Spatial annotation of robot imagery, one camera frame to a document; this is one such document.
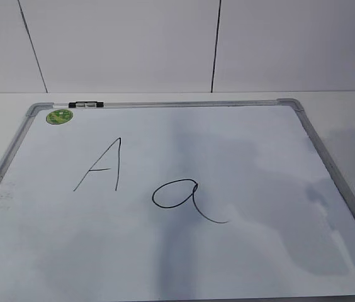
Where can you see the round green magnet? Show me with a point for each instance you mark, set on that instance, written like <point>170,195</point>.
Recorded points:
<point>59,116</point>

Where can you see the white board with grey frame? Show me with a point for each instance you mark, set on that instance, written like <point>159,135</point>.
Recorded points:
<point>174,201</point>

